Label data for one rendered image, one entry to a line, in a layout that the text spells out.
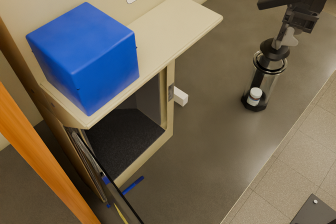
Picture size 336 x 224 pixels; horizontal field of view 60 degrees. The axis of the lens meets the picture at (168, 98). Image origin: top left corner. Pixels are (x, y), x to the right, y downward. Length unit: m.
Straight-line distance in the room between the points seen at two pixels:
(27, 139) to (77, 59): 0.12
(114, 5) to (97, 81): 0.16
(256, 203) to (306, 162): 0.48
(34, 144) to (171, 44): 0.26
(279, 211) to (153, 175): 1.20
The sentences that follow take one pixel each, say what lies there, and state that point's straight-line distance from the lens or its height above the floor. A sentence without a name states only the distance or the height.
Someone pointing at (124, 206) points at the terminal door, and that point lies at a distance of 0.48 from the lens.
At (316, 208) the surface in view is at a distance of 2.11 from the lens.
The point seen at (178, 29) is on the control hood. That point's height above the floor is 1.51.
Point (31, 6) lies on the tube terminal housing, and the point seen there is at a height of 1.62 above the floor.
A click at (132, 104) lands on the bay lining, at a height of 1.04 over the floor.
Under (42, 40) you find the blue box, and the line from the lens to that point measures 0.40.
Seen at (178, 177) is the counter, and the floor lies 0.94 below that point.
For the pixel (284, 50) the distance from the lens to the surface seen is 0.96.
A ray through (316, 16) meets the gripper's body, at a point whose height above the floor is 1.38.
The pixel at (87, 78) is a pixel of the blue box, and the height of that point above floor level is 1.58.
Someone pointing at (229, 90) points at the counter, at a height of 0.94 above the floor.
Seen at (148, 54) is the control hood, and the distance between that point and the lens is 0.48.
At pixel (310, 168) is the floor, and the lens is 2.23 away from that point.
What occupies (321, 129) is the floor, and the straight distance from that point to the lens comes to 2.43.
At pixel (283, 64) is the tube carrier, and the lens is 1.01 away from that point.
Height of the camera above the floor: 1.84
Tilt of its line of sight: 53 degrees down
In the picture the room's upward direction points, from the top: straight up
